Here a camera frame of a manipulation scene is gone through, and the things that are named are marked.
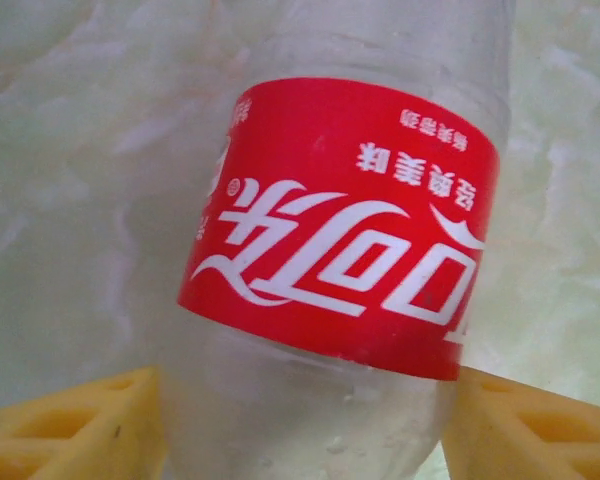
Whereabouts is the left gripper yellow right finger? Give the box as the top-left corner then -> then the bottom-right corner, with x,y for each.
442,369 -> 600,480

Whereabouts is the clear bottle red label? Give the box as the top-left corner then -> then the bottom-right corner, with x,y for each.
154,0 -> 512,480

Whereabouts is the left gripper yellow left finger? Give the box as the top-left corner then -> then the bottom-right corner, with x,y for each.
0,366 -> 169,480

